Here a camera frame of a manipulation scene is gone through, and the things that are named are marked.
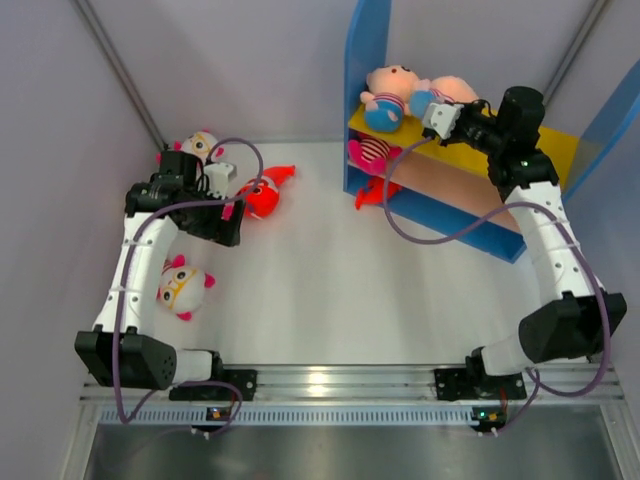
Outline pink doll plush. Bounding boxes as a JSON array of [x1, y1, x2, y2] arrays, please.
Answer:
[[408, 76, 479, 118], [360, 65, 419, 133]]

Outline white pink plush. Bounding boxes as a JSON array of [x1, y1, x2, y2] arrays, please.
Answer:
[[156, 254, 216, 322], [173, 129, 234, 174]]

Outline red shark plush on shelf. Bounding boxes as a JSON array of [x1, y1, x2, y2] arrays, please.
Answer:
[[354, 177, 402, 210]]

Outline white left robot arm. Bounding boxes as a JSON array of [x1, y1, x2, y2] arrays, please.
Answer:
[[74, 150, 245, 400]]

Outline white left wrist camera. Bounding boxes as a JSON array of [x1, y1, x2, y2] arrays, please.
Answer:
[[204, 162, 237, 198]]

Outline blue toy shelf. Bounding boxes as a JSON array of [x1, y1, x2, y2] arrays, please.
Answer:
[[343, 1, 639, 263]]

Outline white slotted cable duct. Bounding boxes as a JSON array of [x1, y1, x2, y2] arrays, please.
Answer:
[[97, 403, 501, 426]]

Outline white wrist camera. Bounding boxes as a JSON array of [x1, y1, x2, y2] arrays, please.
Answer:
[[422, 101, 464, 140], [204, 162, 237, 198]]

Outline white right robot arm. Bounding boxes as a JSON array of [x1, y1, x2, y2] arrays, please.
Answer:
[[424, 86, 627, 397]]

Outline striped pink plush on shelf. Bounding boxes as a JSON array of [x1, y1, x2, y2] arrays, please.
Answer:
[[347, 136, 402, 175]]

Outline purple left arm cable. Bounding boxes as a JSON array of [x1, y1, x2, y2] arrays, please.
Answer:
[[111, 136, 265, 441]]

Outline red shark plush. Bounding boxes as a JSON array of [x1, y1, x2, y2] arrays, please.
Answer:
[[237, 165, 296, 220], [354, 177, 402, 210]]

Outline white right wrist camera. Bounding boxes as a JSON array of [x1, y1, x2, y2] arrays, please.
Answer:
[[422, 101, 464, 140]]

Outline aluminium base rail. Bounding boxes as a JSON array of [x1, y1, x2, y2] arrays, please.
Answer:
[[80, 363, 625, 404]]

